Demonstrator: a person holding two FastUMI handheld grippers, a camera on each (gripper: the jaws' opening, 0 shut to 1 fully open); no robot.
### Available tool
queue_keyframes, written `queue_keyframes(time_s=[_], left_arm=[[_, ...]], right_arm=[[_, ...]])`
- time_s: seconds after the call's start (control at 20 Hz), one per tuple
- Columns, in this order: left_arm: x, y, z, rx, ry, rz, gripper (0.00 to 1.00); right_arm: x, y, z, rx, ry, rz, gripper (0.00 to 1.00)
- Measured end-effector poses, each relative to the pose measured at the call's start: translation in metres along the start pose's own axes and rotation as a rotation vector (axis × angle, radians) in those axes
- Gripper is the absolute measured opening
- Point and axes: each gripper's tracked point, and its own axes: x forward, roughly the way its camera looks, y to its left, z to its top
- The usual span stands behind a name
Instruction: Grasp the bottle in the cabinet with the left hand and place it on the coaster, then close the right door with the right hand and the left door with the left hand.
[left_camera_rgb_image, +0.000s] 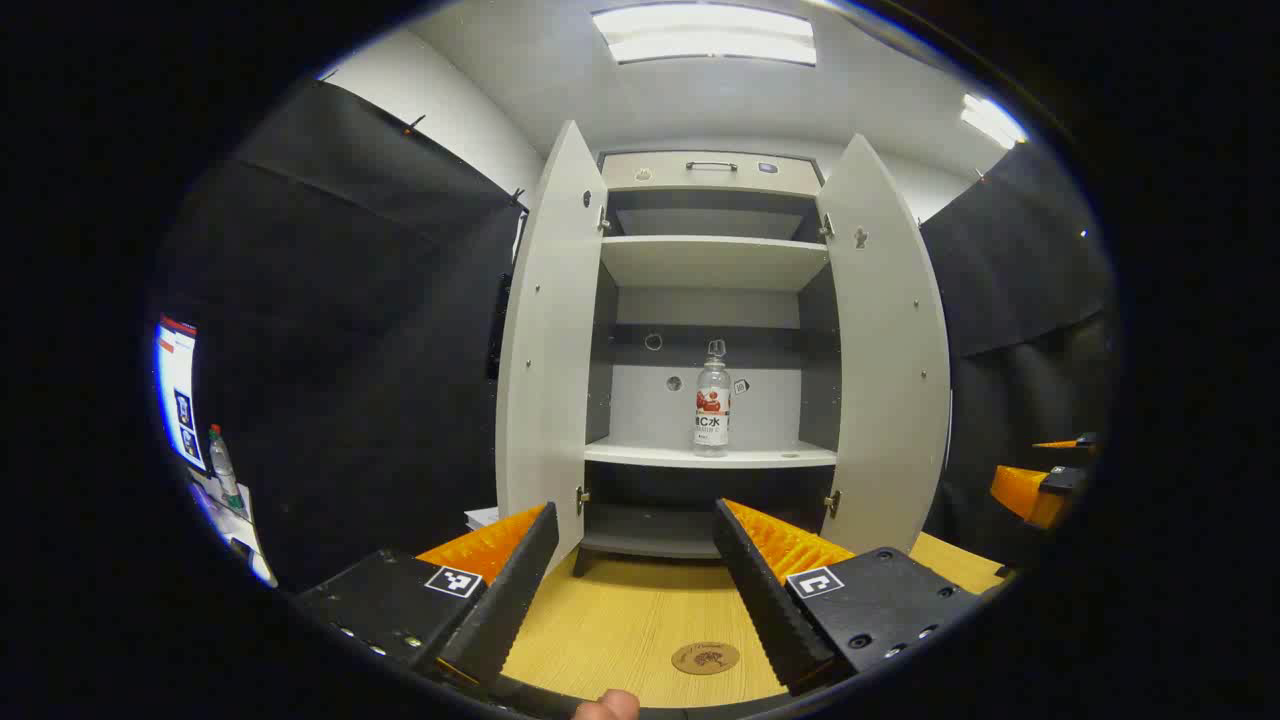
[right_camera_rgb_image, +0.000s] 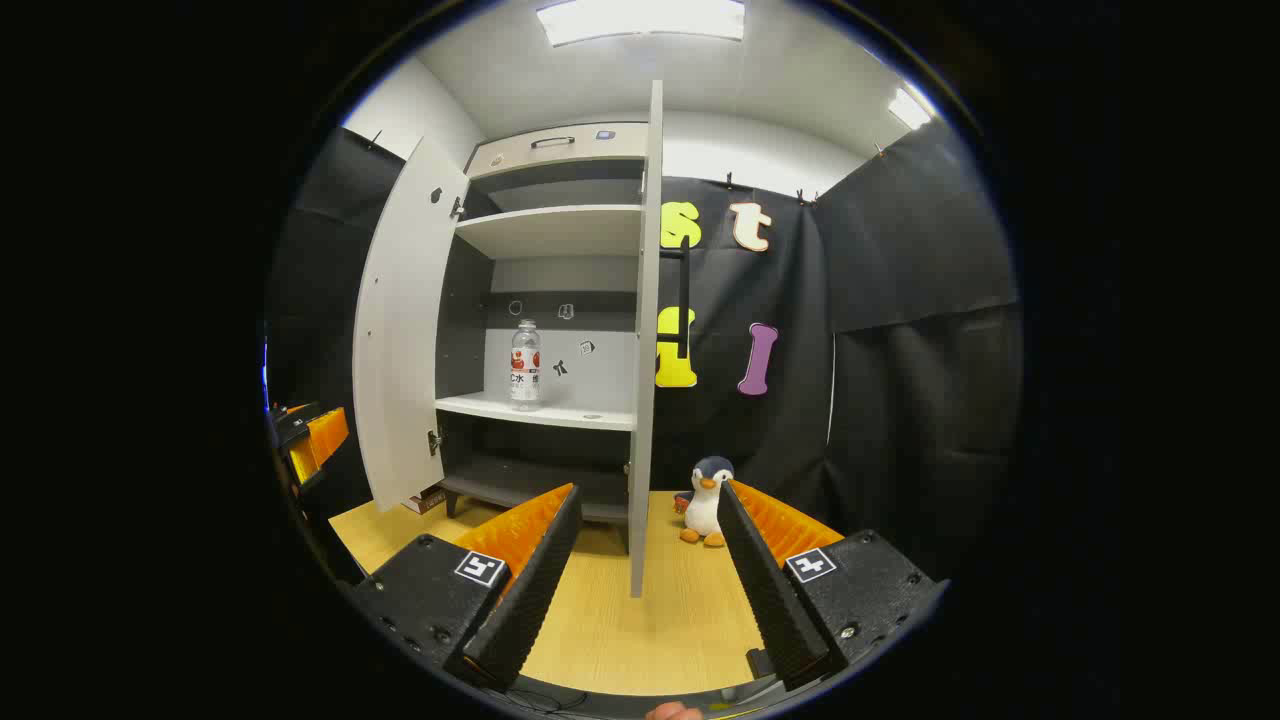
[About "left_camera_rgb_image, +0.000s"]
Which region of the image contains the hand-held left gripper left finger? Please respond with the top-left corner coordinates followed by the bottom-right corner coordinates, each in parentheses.
top-left (295, 502), bottom-right (561, 691)

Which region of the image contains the grey cabinet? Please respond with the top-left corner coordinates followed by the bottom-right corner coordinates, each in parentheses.
top-left (572, 150), bottom-right (843, 579)

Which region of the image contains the large ceiling light panel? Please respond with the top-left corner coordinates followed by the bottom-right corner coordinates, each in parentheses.
top-left (590, 3), bottom-right (818, 67)

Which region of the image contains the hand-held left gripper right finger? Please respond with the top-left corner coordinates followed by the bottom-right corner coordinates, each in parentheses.
top-left (712, 497), bottom-right (986, 698)

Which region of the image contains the grey cabinet drawer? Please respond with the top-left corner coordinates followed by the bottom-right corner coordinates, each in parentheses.
top-left (600, 150), bottom-right (823, 198)

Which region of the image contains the lit computer monitor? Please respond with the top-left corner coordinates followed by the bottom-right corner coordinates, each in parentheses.
top-left (153, 315), bottom-right (207, 471)

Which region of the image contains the clear bottle with red label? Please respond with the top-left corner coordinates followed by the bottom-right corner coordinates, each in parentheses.
top-left (693, 338), bottom-right (733, 458)

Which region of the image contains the black backdrop cloth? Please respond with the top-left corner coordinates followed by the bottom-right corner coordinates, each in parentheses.
top-left (150, 78), bottom-right (529, 593)
top-left (918, 140), bottom-right (1117, 573)

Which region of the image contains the round brown coaster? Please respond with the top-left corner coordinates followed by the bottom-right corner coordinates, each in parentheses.
top-left (671, 641), bottom-right (742, 676)

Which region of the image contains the small ceiling light panel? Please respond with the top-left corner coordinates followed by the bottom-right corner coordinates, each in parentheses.
top-left (960, 93), bottom-right (1029, 151)

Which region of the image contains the light grey cabinet door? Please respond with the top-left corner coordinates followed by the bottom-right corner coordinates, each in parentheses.
top-left (815, 133), bottom-right (951, 556)
top-left (494, 120), bottom-right (610, 573)

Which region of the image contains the green-capped spray bottle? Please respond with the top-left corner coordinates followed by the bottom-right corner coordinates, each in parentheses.
top-left (207, 424), bottom-right (245, 511)

